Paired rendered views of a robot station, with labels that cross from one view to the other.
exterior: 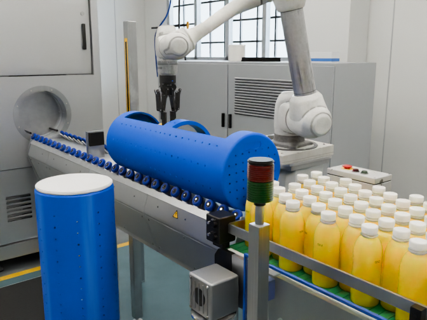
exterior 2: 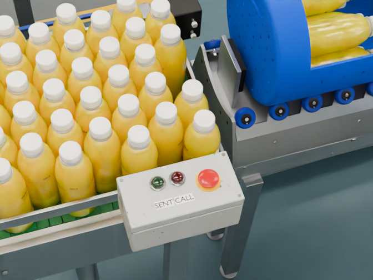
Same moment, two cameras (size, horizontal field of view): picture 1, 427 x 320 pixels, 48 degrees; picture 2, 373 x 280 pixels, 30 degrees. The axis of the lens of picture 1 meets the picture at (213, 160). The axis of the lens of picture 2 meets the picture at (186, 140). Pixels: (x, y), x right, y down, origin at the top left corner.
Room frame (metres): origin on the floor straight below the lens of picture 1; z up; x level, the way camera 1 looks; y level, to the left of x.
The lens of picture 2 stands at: (1.81, -1.05, 2.14)
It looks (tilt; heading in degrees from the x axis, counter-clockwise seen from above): 58 degrees down; 107
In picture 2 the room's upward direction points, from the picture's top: 5 degrees clockwise
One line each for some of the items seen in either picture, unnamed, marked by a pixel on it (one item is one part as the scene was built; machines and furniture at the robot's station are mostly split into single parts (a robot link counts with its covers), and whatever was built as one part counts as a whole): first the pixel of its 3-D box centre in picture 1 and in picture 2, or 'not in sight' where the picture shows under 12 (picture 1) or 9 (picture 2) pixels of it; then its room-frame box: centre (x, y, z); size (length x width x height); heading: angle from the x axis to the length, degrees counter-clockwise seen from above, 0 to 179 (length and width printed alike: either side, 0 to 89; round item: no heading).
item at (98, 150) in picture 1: (95, 144); not in sight; (2.67, 0.67, 1.00); 0.10 x 0.04 x 0.15; 128
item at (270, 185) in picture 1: (260, 189); not in sight; (1.10, -0.11, 1.18); 0.06 x 0.06 x 0.05
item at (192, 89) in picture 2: (302, 177); (192, 89); (1.59, -0.30, 1.09); 0.04 x 0.04 x 0.02
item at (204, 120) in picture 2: (316, 174); (204, 120); (1.63, -0.36, 1.09); 0.04 x 0.04 x 0.02
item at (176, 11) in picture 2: (222, 228); (182, 19); (1.47, -0.03, 0.95); 0.10 x 0.07 x 0.10; 128
